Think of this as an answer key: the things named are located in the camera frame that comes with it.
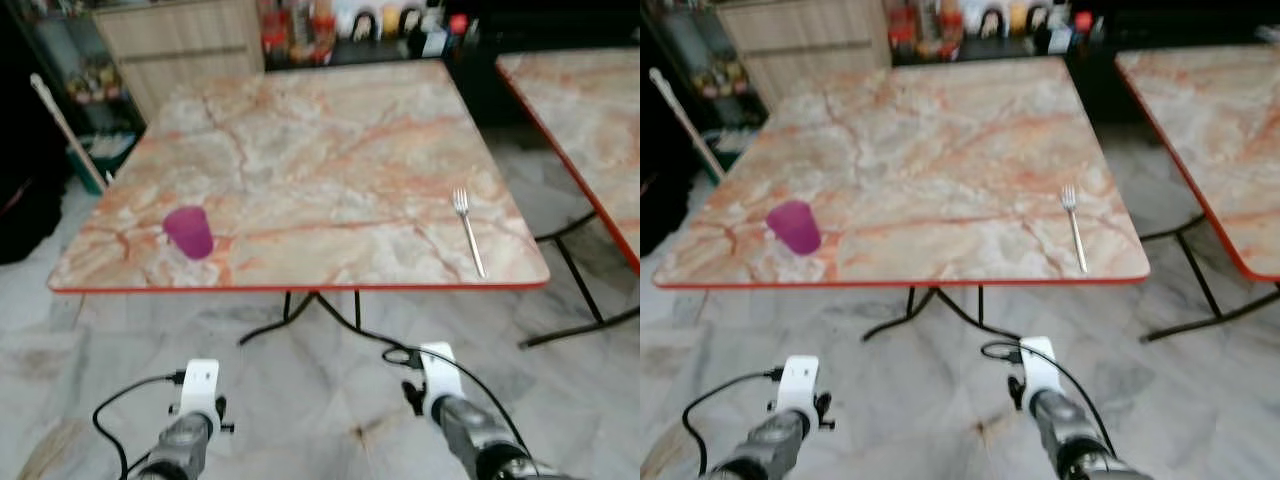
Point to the light wooden cabinet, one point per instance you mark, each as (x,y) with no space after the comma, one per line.
(800,50)
(180,50)

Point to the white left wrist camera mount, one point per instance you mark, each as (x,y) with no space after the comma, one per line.
(800,380)
(200,385)

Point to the white broom stick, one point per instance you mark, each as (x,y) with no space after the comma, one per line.
(68,130)
(687,125)

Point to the silver metal fork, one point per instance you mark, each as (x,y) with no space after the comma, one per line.
(1077,240)
(471,240)

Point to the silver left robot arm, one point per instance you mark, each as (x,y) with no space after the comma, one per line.
(180,445)
(770,445)

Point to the purple plastic cup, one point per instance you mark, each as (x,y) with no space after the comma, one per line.
(190,235)
(795,228)

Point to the black metal table leg frame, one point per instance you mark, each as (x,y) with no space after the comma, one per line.
(580,282)
(357,310)
(980,305)
(1200,275)

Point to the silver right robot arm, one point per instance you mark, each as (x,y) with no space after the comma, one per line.
(1075,440)
(480,440)

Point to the dark shelf rack with jars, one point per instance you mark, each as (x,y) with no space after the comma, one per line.
(90,80)
(700,60)

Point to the green plastic bin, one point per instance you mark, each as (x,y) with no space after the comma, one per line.
(105,155)
(730,150)

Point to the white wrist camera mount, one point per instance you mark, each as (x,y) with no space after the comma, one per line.
(1038,365)
(800,380)
(438,370)
(200,385)

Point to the red lid jar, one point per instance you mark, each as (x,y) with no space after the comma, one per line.
(1083,22)
(459,25)

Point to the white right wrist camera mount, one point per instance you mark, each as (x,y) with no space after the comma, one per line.
(1038,365)
(438,370)

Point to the yellow bottle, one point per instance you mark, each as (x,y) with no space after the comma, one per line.
(390,20)
(1018,18)

